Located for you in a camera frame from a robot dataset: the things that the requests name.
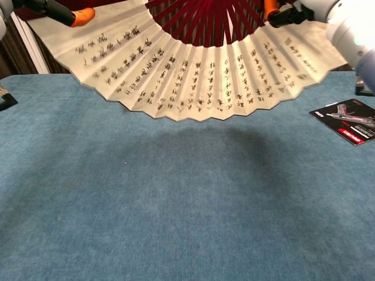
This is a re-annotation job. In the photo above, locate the black tool booklet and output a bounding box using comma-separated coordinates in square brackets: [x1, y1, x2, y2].
[309, 98, 375, 147]

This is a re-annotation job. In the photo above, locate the red ribbed paper folding fan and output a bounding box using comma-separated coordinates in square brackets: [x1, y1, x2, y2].
[14, 0, 349, 122]

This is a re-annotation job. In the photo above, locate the blue table cloth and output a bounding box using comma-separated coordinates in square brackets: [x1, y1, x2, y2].
[0, 70, 375, 281]

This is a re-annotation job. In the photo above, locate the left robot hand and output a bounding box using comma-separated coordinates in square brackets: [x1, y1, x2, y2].
[25, 0, 96, 29]

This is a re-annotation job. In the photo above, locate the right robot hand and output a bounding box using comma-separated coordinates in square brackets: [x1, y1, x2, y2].
[263, 0, 342, 29]

